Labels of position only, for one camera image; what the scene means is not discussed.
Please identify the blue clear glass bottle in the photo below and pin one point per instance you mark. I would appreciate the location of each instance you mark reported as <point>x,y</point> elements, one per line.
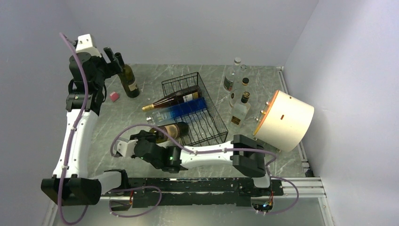
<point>172,113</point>

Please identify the black wire wine rack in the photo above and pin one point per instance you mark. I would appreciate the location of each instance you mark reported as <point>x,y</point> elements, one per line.
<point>206,126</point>

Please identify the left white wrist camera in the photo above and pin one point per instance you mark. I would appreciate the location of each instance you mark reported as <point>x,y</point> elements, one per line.
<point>86,43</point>

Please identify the beige cylindrical lamp shade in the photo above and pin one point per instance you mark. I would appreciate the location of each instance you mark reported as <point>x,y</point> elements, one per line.
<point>284,121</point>

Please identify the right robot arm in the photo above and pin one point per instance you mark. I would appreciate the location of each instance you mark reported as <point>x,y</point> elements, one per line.
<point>191,157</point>

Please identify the dark green black-capped bottle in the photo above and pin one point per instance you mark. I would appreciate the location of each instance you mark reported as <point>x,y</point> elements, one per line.
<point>127,78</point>

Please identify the frosted clear slim bottle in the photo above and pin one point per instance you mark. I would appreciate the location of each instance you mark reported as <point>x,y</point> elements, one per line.
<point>232,74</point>

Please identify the clear bottle white label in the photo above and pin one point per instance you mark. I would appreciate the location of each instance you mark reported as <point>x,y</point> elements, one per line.
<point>238,89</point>

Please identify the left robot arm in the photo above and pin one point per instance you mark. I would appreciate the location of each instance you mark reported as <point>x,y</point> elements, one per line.
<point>70,184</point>

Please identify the green bottle silver cap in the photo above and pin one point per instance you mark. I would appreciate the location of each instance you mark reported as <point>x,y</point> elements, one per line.
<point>175,130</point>

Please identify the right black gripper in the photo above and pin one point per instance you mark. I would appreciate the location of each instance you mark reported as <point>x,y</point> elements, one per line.
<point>143,135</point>

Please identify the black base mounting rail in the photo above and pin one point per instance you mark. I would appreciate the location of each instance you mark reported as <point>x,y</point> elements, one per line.
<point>195,191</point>

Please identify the clear bottle orange black label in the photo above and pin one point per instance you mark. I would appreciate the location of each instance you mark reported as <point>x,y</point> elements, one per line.
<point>240,109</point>

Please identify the dark red gold-capped bottle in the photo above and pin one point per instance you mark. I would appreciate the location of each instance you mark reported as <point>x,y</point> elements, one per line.
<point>175,98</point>

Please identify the pink rectangular eraser block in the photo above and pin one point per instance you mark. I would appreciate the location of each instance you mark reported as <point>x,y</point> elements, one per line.
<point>114,96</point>

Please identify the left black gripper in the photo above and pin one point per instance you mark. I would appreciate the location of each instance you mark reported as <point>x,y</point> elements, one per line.
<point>112,68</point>

